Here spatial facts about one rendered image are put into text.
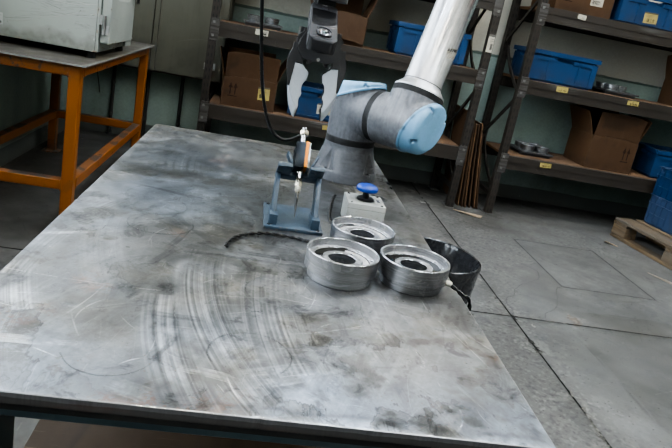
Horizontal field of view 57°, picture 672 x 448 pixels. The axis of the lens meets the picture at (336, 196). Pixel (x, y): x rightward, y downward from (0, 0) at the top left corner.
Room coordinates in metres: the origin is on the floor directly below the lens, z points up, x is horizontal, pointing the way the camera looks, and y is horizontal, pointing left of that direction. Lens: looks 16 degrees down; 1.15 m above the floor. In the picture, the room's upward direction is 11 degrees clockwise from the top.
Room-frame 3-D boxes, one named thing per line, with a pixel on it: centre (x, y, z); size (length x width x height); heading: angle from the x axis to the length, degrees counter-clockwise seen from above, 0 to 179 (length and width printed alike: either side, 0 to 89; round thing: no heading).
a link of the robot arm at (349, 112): (1.45, -0.01, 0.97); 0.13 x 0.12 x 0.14; 55
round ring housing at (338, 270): (0.84, -0.03, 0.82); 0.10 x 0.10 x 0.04
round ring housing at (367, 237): (0.97, -0.05, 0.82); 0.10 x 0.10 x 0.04
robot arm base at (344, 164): (1.45, -0.01, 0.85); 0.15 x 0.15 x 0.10
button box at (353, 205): (1.12, -0.05, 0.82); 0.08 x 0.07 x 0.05; 8
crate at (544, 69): (4.80, -1.39, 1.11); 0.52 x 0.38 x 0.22; 98
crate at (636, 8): (4.87, -1.91, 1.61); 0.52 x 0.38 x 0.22; 101
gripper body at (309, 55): (1.10, 0.08, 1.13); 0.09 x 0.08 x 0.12; 10
